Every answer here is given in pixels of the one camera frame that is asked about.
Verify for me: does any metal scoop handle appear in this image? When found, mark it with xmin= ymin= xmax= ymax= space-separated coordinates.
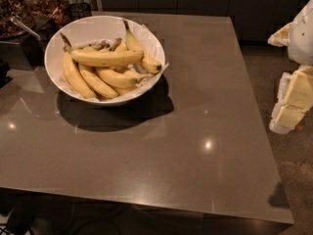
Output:
xmin=11 ymin=16 xmax=41 ymax=40

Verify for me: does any black mesh cup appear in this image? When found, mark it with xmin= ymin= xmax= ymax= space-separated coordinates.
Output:
xmin=68 ymin=2 xmax=92 ymax=21

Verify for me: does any white ceramic bowl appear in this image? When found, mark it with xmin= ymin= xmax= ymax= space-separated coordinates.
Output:
xmin=43 ymin=15 xmax=166 ymax=107

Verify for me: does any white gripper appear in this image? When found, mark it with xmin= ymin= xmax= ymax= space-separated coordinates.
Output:
xmin=267 ymin=0 xmax=313 ymax=134

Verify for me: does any glass jar of snacks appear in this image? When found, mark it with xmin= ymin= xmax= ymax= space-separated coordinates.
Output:
xmin=0 ymin=0 xmax=35 ymax=39

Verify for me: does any small lower yellow banana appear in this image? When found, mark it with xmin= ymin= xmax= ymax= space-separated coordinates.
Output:
xmin=112 ymin=84 xmax=140 ymax=95

